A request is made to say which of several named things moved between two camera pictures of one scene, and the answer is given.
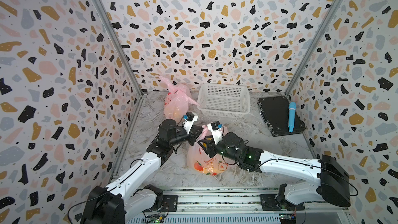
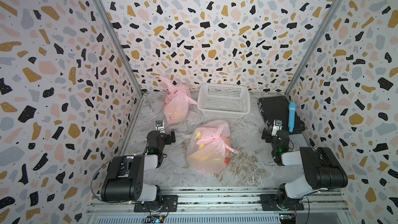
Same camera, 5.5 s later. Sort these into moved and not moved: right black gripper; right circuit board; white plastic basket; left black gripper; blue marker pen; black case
Moved: right black gripper; left black gripper
Not moved: white plastic basket; black case; right circuit board; blue marker pen
